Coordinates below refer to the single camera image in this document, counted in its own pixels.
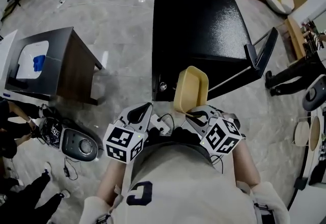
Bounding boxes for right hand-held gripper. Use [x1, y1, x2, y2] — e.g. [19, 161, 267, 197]
[182, 105, 246, 157]

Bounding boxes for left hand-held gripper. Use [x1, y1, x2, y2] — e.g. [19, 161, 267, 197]
[103, 102, 153, 165]

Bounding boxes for yellow plastic tray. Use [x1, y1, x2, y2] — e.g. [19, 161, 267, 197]
[173, 65, 209, 115]

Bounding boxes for person's right forearm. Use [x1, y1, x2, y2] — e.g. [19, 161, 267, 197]
[230, 138, 261, 188]

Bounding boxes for person's left forearm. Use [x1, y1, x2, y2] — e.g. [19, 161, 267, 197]
[96, 160, 129, 210]

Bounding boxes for person's black trousers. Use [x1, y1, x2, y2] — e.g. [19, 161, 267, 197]
[145, 126, 213, 167]

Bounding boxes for white power strip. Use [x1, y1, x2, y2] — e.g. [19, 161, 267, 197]
[148, 114, 171, 135]

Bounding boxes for white-rimmed dark grey device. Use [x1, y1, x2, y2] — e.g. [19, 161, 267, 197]
[302, 74, 326, 112]
[60, 128, 99, 162]

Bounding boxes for person's white t-shirt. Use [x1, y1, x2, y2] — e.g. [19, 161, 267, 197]
[83, 141, 291, 224]

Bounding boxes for wooden sink cabinet dark top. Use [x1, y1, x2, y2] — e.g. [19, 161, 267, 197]
[4, 26, 106, 106]

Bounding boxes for black equipment bundle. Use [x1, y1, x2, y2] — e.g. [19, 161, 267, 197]
[40, 117, 63, 148]

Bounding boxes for round wooden tray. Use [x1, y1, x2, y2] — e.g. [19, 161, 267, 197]
[309, 117, 321, 152]
[294, 120, 311, 146]

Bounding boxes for blue cloth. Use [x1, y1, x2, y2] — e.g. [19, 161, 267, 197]
[33, 54, 46, 72]

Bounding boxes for white curved counter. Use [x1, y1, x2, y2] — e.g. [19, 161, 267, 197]
[287, 105, 326, 218]

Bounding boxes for white sink basin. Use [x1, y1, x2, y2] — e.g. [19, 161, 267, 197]
[15, 40, 49, 81]

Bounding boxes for wooden shelf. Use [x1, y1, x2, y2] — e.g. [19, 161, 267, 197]
[276, 16, 308, 60]

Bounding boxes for black power adapter cable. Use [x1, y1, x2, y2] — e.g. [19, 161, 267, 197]
[63, 157, 79, 181]

